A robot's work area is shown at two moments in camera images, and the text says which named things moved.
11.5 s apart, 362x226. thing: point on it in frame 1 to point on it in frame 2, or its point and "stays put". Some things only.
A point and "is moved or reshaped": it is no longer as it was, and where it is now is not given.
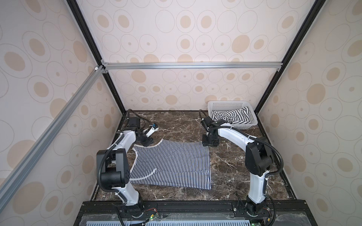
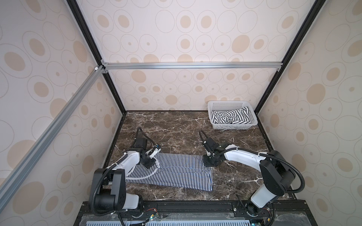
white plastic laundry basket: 221,105 stays put
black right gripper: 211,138 to 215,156
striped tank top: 241,116 stays put
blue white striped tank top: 173,163 is moved or reshaped
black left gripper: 148,141 to 151,163
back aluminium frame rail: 276,65 stays put
